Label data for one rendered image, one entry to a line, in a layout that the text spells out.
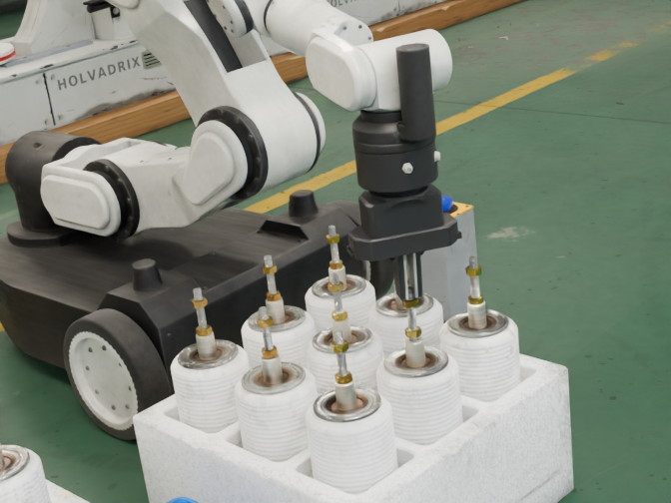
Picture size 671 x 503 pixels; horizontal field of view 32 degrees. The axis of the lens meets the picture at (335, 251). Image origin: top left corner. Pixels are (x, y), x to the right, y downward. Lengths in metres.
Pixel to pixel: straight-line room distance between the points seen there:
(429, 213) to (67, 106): 2.33
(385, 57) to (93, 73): 2.40
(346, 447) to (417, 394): 0.12
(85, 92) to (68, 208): 1.50
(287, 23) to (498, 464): 0.57
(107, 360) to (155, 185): 0.32
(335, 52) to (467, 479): 0.51
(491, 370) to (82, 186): 0.86
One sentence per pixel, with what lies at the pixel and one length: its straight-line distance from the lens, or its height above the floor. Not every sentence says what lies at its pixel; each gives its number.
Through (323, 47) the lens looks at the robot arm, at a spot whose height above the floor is 0.63.
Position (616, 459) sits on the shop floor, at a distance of 1.65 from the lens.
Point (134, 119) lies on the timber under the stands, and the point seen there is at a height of 0.05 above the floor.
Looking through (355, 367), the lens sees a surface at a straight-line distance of 1.41.
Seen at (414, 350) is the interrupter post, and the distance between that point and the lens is 1.35.
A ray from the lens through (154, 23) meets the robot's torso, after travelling 1.78.
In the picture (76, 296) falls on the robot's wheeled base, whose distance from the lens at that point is 1.95.
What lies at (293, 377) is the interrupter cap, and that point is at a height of 0.25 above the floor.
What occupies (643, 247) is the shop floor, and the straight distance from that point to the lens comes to 2.34.
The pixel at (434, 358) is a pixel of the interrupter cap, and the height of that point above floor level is 0.25.
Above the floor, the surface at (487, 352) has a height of 0.24.
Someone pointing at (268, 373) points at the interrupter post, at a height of 0.26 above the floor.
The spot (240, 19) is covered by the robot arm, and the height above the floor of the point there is 0.64.
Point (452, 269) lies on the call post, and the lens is 1.66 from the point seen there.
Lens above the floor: 0.87
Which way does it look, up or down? 21 degrees down
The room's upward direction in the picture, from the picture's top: 7 degrees counter-clockwise
